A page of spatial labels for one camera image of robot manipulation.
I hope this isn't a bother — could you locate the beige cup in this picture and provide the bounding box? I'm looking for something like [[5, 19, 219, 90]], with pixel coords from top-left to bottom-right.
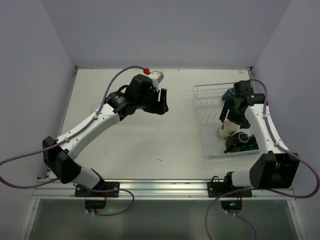
[[217, 120, 238, 139]]

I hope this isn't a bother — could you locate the black mug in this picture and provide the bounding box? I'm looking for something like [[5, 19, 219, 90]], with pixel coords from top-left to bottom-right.
[[224, 132, 250, 154]]

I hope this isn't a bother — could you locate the clear glass cup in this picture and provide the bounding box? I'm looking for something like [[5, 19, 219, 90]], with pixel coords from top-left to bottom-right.
[[89, 102, 104, 115]]

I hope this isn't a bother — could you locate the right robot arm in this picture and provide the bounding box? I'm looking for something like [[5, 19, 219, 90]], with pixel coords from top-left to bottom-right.
[[218, 80, 300, 190]]

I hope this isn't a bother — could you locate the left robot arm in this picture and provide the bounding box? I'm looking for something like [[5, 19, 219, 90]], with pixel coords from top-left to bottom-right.
[[42, 71, 169, 190]]

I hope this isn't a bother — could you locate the blue mug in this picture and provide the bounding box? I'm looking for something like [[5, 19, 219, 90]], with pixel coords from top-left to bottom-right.
[[221, 87, 235, 103]]

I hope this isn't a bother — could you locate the teal cup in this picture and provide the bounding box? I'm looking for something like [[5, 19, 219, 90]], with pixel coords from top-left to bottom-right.
[[243, 134, 259, 151]]

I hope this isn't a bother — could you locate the right black controller box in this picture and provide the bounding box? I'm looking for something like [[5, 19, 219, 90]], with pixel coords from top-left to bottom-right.
[[220, 200, 243, 214]]

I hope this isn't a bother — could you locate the black controller box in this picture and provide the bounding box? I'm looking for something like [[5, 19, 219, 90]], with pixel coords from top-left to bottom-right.
[[220, 200, 243, 214], [84, 200, 106, 212]]

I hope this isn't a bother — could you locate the left black controller box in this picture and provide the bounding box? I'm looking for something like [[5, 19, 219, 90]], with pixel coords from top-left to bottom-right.
[[84, 200, 106, 212]]

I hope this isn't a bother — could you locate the white wire dish rack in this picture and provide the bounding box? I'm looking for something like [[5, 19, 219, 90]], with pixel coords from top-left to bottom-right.
[[192, 82, 259, 159]]

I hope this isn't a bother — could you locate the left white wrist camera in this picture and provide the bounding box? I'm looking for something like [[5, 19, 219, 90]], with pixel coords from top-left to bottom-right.
[[148, 71, 164, 88]]

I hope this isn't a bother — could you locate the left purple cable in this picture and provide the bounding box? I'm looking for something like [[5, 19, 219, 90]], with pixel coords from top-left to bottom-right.
[[0, 65, 136, 216]]

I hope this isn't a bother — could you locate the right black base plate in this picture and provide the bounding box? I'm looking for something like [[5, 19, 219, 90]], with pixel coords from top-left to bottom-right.
[[207, 175, 253, 198]]

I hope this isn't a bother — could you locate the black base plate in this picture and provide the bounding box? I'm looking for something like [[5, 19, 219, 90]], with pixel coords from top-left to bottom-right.
[[207, 175, 253, 198], [74, 181, 120, 198]]

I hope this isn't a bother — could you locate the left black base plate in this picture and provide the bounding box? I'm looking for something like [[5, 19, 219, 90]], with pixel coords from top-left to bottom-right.
[[74, 181, 120, 198]]

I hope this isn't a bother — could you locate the aluminium mounting rail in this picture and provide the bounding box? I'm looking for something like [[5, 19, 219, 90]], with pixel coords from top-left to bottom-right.
[[29, 178, 293, 201]]

